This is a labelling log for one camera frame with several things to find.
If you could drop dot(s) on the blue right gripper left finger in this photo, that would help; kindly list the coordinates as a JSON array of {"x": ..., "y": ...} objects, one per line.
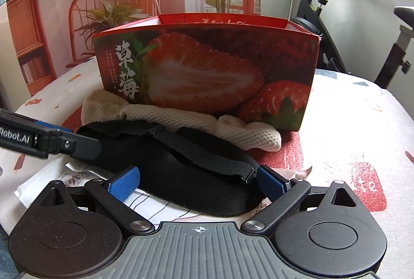
[{"x": 122, "y": 185}]

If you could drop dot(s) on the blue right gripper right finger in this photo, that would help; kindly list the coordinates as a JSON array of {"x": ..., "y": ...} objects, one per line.
[{"x": 272, "y": 184}]

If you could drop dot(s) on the black soft eye mask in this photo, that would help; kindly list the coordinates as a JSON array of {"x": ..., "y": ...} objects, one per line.
[{"x": 187, "y": 167}]

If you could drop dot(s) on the white plastic packet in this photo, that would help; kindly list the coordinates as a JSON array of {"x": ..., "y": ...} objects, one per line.
[{"x": 94, "y": 196}]

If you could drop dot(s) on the beige knitted cloth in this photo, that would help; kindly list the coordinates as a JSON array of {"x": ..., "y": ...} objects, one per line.
[{"x": 103, "y": 106}]

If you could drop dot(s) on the white patterned tablecloth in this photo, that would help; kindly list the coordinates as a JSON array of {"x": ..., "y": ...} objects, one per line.
[{"x": 352, "y": 131}]

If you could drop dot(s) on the red strawberry cardboard box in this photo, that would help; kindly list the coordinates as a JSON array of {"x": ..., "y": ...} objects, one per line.
[{"x": 257, "y": 68}]

